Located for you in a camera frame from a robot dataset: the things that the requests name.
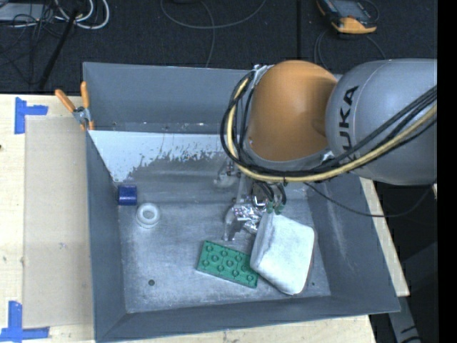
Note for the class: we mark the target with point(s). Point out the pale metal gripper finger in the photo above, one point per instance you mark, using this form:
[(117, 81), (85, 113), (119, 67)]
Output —
[(246, 216), (227, 177)]

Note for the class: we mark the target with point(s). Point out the dark green flat block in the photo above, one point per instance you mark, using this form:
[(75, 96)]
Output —
[(226, 263)]

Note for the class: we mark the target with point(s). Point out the white sponge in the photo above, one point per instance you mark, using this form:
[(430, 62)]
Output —
[(285, 256)]

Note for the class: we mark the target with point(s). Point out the grey metal bin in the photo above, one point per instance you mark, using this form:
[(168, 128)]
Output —
[(178, 234)]

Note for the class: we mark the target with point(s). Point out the blue block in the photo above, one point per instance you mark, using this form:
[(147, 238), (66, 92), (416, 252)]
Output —
[(127, 195)]

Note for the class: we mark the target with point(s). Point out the pale flat board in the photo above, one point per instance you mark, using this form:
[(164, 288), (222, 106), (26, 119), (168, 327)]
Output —
[(53, 209)]

